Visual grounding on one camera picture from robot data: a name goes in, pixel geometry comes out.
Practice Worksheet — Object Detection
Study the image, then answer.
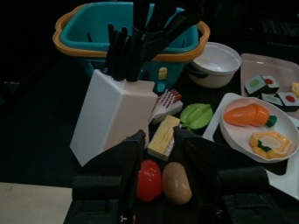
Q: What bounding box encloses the orange toy carrot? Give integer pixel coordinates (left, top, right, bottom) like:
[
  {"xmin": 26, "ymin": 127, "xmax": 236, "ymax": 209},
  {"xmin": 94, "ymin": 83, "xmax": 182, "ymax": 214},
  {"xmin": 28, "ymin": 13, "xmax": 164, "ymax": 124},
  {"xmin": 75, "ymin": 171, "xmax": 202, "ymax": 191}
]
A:
[{"xmin": 222, "ymin": 102, "xmax": 278, "ymax": 129}]

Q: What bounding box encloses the yellow toy egg roll slab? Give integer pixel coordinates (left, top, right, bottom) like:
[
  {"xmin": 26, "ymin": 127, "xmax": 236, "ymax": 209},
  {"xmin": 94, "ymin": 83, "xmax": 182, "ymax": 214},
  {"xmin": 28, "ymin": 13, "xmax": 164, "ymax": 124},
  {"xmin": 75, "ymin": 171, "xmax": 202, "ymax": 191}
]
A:
[{"xmin": 146, "ymin": 115, "xmax": 183, "ymax": 162}]

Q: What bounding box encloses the yellow toy flower-shaped slice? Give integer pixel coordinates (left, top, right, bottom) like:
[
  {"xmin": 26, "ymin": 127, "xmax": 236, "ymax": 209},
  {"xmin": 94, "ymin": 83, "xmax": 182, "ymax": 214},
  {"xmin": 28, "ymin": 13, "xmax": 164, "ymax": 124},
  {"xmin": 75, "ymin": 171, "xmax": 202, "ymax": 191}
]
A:
[{"xmin": 248, "ymin": 130, "xmax": 294, "ymax": 160}]

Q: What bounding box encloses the white toy pot black handle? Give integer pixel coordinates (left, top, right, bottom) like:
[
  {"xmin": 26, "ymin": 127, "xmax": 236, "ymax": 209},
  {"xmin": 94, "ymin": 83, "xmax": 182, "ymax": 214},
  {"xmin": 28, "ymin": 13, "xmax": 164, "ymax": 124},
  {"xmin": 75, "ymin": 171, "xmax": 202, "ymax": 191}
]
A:
[{"xmin": 186, "ymin": 41, "xmax": 243, "ymax": 89}]

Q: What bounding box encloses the green toy star fruit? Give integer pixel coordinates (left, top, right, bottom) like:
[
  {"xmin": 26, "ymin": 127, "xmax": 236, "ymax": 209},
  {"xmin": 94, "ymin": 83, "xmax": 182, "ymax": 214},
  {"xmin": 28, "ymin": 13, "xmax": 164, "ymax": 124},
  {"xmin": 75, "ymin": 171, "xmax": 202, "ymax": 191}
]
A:
[{"xmin": 179, "ymin": 102, "xmax": 215, "ymax": 131}]

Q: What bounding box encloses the brown toy potato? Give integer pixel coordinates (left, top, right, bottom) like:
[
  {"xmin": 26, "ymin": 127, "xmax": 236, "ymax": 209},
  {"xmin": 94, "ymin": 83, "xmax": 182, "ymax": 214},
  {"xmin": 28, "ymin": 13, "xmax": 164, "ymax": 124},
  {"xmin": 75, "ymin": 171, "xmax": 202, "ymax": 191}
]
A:
[{"xmin": 162, "ymin": 161, "xmax": 194, "ymax": 206}]

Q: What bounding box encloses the toy sushi roll green centre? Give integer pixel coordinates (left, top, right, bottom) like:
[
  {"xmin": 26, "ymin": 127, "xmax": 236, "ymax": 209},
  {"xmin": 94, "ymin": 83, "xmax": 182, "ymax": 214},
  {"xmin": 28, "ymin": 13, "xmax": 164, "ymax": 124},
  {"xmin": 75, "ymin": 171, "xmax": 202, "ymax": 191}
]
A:
[
  {"xmin": 243, "ymin": 73, "xmax": 267, "ymax": 98},
  {"xmin": 261, "ymin": 93, "xmax": 286, "ymax": 108}
]

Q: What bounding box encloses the white knife block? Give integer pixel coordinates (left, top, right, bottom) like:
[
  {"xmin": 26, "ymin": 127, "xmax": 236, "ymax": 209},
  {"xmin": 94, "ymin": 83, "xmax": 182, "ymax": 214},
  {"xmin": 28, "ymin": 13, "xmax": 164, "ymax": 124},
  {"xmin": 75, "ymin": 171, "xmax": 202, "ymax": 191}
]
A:
[{"xmin": 70, "ymin": 68, "xmax": 159, "ymax": 168}]

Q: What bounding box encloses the yellow toy food piece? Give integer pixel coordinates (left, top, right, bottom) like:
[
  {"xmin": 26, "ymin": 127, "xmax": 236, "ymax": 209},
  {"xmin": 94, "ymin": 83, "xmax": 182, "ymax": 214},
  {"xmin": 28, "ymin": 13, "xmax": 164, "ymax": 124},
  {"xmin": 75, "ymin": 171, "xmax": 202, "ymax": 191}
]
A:
[{"xmin": 291, "ymin": 81, "xmax": 299, "ymax": 99}]

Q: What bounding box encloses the red toy tomato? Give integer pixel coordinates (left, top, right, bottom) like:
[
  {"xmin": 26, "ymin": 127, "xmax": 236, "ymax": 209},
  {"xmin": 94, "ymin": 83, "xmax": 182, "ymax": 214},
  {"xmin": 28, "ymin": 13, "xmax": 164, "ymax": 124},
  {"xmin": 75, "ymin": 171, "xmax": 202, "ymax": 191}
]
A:
[{"xmin": 135, "ymin": 159, "xmax": 164, "ymax": 203}]

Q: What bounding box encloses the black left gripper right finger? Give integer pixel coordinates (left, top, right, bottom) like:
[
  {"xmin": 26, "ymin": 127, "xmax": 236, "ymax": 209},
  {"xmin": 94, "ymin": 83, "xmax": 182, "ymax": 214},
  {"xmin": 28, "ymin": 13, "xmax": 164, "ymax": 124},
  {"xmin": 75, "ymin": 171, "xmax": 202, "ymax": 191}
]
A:
[{"xmin": 172, "ymin": 126, "xmax": 299, "ymax": 224}]

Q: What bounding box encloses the teal basket with orange rim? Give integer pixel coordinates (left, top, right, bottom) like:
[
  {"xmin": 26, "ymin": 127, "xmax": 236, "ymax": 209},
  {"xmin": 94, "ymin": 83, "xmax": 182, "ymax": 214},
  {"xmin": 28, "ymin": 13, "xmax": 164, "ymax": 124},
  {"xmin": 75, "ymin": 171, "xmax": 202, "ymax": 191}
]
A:
[{"xmin": 52, "ymin": 1, "xmax": 211, "ymax": 94}]

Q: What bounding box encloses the pink plastic tray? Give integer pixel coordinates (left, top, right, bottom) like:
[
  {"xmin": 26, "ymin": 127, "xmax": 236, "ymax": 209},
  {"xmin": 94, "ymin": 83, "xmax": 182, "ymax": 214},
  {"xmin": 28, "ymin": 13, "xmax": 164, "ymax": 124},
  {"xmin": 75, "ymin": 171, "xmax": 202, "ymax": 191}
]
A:
[{"xmin": 239, "ymin": 52, "xmax": 299, "ymax": 120}]

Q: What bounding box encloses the red white striped toy food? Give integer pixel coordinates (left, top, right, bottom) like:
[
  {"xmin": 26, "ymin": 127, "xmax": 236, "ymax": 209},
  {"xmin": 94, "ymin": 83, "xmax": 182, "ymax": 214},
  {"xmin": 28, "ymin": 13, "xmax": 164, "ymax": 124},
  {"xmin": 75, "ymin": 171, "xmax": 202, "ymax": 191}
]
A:
[{"xmin": 148, "ymin": 88, "xmax": 184, "ymax": 125}]

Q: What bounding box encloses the white rectangular plate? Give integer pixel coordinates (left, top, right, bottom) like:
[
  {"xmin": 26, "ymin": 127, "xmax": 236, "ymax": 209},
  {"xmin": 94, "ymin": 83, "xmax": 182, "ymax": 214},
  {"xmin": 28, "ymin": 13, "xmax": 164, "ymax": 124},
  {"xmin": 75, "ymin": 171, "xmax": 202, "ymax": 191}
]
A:
[{"xmin": 202, "ymin": 92, "xmax": 299, "ymax": 201}]

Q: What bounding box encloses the white oval bowl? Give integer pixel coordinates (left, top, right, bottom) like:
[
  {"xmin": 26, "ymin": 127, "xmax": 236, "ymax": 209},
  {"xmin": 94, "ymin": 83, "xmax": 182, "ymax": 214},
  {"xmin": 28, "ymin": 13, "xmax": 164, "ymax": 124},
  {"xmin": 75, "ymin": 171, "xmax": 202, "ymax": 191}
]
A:
[{"xmin": 219, "ymin": 97, "xmax": 299, "ymax": 164}]

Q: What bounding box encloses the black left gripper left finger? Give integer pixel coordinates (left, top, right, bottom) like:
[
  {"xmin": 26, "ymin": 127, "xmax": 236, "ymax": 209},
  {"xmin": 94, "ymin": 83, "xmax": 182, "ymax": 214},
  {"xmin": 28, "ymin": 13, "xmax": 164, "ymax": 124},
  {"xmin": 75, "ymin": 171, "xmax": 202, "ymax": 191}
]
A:
[{"xmin": 63, "ymin": 129, "xmax": 147, "ymax": 224}]

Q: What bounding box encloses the toy sushi roll red centre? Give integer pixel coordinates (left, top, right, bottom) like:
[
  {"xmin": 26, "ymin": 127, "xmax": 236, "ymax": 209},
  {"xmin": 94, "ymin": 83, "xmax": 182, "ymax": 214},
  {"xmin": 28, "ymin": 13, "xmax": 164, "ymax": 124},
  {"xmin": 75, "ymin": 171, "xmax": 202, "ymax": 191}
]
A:
[
  {"xmin": 262, "ymin": 75, "xmax": 282, "ymax": 95},
  {"xmin": 277, "ymin": 92, "xmax": 299, "ymax": 113}
]

